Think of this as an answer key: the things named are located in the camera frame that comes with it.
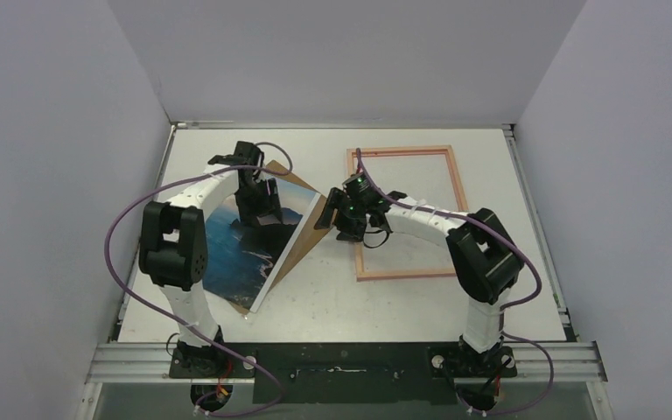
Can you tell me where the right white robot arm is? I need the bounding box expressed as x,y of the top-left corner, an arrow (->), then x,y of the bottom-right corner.
315,172 -> 524,375

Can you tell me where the brown cardboard backing board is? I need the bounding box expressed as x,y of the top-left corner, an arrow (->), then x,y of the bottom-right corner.
210,174 -> 327,316

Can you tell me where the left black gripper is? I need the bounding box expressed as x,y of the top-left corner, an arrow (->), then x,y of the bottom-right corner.
234,178 -> 281,230

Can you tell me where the pink wooden picture frame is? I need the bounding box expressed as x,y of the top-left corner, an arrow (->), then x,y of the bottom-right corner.
346,145 -> 468,282

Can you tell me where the aluminium rail front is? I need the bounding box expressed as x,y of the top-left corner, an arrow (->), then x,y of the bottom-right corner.
77,341 -> 613,419

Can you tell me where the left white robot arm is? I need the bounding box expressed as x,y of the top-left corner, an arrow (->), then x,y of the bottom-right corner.
139,141 -> 293,377

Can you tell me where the seascape photo print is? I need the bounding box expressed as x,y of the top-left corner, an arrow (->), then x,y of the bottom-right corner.
202,179 -> 321,312

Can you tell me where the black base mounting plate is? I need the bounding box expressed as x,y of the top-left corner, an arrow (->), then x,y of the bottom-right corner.
168,341 -> 517,408

